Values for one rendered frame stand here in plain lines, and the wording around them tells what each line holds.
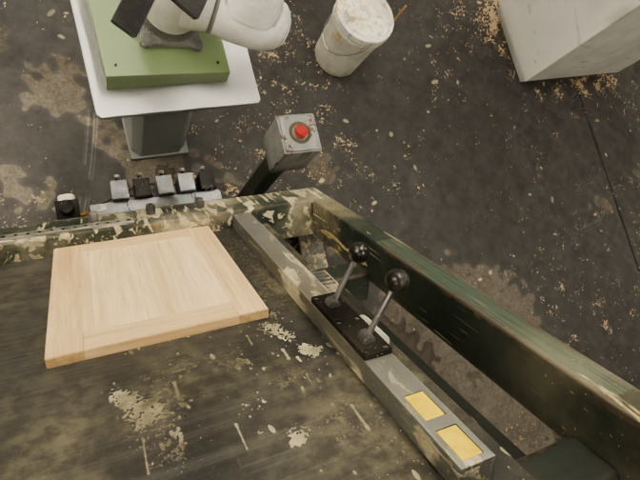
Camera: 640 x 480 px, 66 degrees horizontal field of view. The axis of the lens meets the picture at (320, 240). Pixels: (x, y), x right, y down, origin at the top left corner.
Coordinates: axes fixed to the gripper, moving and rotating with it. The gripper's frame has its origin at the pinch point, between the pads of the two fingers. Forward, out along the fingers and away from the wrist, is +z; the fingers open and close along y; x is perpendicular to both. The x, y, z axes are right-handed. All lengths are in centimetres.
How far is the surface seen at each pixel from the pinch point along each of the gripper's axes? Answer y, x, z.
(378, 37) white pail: 108, -129, -112
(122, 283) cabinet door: 47, -33, 31
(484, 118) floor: 98, -223, -126
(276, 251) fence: 33, -56, 12
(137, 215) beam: 75, -43, 14
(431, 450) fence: -23, -44, 33
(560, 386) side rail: -29, -62, 19
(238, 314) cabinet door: 20, -42, 27
